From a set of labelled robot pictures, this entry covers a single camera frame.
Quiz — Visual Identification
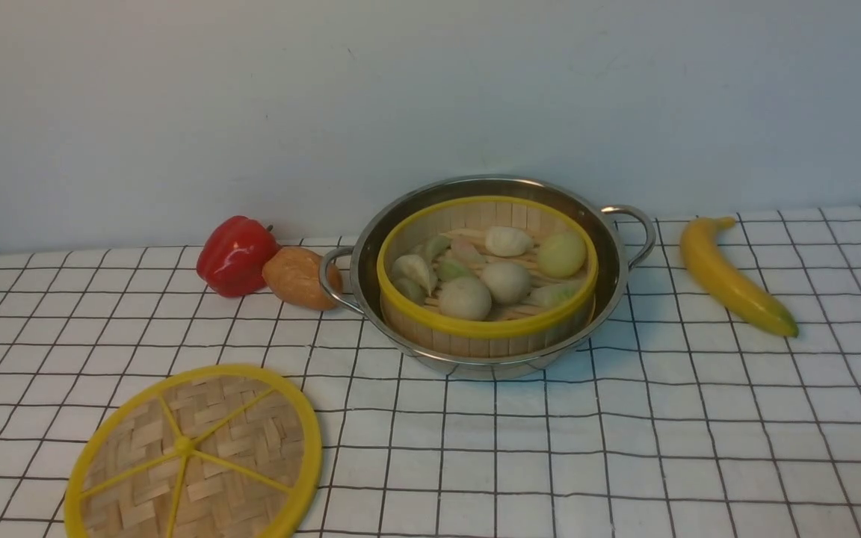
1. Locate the yellow rimmed bamboo steamer basket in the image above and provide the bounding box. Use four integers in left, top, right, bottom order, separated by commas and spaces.
376, 197, 600, 359

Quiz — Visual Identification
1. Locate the yellow rimmed woven steamer lid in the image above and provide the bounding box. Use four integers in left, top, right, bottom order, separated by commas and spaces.
63, 364, 324, 537

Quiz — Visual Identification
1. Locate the pale green dumpling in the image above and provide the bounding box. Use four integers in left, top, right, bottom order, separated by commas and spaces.
392, 254, 438, 296

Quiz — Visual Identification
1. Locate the pink tinted dumpling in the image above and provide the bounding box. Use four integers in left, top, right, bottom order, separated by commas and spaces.
450, 236, 487, 265

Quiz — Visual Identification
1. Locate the round white bun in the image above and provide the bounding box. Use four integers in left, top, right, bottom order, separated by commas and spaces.
479, 260, 532, 306
438, 276, 492, 321

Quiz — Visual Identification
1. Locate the white pleated dumpling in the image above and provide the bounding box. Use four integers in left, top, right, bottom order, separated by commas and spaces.
484, 226, 535, 258

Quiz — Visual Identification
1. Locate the yellowish round bun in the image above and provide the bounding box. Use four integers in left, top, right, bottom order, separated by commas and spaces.
537, 232, 587, 279

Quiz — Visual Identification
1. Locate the brown potato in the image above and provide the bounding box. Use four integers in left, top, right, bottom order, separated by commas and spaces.
261, 246, 338, 311

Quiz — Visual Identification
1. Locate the red bell pepper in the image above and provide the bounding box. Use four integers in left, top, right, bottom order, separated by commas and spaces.
196, 215, 281, 297

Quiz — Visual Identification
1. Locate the yellow banana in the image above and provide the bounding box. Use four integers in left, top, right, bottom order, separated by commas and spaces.
679, 217, 800, 338

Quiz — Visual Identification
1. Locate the white checkered tablecloth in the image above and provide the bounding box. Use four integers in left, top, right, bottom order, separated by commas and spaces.
0, 207, 861, 537

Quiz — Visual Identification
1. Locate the stainless steel two-handled pot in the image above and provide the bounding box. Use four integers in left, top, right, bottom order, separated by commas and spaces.
318, 175, 658, 380

